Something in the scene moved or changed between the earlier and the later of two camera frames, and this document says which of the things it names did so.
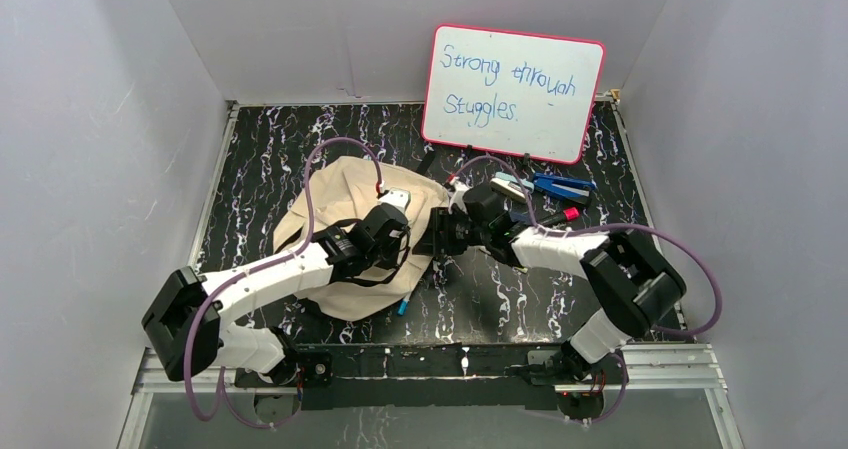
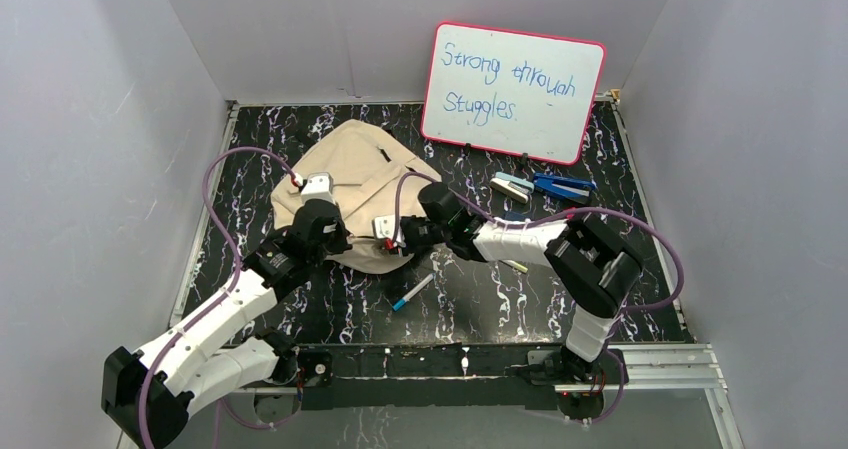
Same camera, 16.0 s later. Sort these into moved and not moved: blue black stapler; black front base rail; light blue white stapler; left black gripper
Moved: left black gripper
Not moved: blue black stapler; black front base rail; light blue white stapler
